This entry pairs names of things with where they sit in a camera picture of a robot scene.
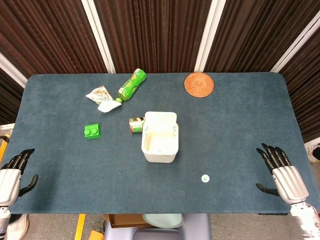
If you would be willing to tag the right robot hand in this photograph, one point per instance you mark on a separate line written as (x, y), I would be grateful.
(287, 180)

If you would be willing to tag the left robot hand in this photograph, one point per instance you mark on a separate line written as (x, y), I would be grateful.
(10, 180)

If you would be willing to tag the white bottle cap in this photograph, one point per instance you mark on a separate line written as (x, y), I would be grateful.
(205, 178)

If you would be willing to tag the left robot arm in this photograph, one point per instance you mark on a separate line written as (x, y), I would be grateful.
(3, 220)

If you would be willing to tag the white plastic container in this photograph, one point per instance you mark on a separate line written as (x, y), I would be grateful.
(160, 137)

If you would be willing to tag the small green red can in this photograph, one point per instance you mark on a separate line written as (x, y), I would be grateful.
(136, 125)

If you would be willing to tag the green plastic bottle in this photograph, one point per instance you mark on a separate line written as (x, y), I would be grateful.
(131, 86)

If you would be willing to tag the white sneaker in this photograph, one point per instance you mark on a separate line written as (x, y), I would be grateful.
(17, 226)

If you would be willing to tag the green toy brick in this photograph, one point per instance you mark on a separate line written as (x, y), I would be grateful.
(92, 131)

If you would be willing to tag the orange object on floor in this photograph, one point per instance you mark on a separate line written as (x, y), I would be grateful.
(96, 235)

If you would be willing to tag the brown cardboard box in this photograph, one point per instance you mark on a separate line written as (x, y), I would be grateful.
(125, 220)

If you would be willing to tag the white crumpled paper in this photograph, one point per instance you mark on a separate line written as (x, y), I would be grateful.
(108, 106)

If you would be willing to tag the crumpled snack wrapper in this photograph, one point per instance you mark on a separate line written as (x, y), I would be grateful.
(98, 94)

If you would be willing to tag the blue table mat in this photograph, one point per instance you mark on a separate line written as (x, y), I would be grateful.
(160, 175)

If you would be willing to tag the orange woven coaster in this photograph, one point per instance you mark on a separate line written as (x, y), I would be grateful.
(199, 84)

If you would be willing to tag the pale green plate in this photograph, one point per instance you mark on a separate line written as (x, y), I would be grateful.
(162, 220)

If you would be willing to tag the lavender plastic stool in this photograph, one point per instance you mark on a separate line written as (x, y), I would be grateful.
(157, 228)

